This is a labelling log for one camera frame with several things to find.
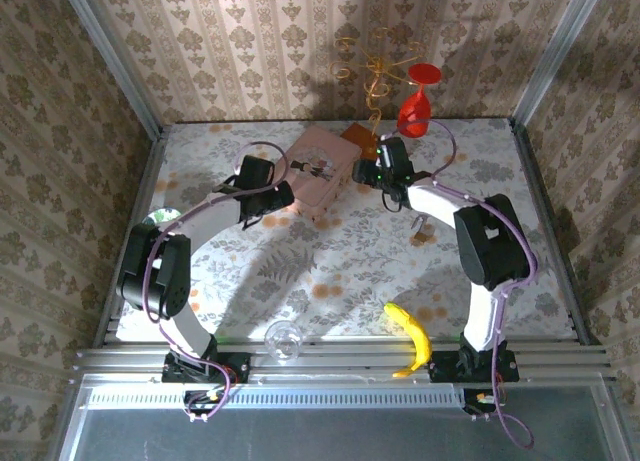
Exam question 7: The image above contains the pink rectangular box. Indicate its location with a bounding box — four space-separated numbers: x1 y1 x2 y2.
287 125 364 222

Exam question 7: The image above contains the red plastic wine glass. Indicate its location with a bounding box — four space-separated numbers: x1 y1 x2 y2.
397 63 444 140

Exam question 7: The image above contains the clear glass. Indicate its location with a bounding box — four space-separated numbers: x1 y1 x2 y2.
263 319 305 366

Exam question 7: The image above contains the yellow banana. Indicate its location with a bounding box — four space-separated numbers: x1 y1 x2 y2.
383 302 433 380

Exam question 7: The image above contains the grey metal panel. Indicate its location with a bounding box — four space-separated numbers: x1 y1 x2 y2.
59 373 631 461

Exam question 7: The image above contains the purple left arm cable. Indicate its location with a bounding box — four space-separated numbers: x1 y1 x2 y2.
142 140 301 422

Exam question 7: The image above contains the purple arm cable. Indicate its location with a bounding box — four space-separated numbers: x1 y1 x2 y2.
142 140 301 422
389 119 540 450

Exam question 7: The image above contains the gold wire stand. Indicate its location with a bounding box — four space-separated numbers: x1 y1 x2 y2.
329 28 426 155

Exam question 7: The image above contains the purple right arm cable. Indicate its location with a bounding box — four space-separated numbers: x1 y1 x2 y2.
389 119 540 450

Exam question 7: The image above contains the aluminium side rail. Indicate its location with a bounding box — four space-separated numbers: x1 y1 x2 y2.
509 118 599 345
94 130 169 347

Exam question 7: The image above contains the aluminium corner post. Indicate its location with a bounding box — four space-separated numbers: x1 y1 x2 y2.
57 0 164 140
509 0 609 127

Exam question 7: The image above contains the aluminium front rail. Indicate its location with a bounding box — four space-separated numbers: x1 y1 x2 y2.
74 338 614 382

